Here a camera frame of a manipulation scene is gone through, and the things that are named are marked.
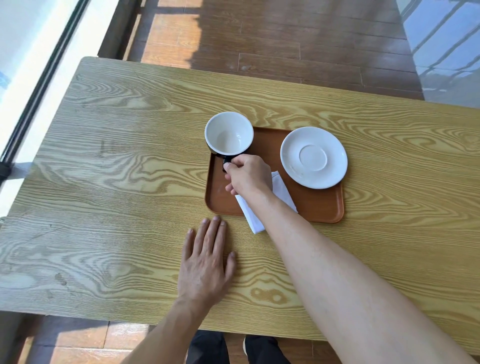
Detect person's left hand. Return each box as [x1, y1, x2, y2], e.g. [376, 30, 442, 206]
[177, 215, 237, 307]

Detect person's right hand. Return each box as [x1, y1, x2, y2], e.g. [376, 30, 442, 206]
[223, 154, 274, 198]

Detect black cup with white inside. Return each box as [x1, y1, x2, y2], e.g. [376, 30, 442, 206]
[204, 111, 255, 173]

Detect person's right forearm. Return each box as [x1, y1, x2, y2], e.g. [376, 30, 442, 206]
[237, 187, 478, 364]

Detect person's left forearm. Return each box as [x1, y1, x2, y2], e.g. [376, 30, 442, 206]
[121, 298, 212, 364]

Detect white folded napkin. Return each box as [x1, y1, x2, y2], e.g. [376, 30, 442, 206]
[235, 171, 299, 235]

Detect white saucer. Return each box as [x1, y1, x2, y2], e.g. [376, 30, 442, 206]
[280, 127, 348, 190]

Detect person's left leg black trousers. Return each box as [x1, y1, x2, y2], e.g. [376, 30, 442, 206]
[186, 330, 230, 364]

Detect person's leg black trousers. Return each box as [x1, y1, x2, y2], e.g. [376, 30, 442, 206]
[186, 330, 230, 364]
[243, 335, 292, 364]

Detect person's right leg black trousers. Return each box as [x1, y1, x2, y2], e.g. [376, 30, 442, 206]
[243, 335, 292, 364]

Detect brown serving tray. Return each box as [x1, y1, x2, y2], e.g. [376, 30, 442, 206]
[205, 126, 345, 224]

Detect glass panel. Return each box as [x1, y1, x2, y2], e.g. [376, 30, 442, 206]
[395, 0, 480, 109]

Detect dark metal post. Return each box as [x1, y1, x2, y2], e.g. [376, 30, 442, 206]
[98, 0, 142, 60]

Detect black window frame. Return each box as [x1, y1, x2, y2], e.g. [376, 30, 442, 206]
[0, 0, 91, 184]

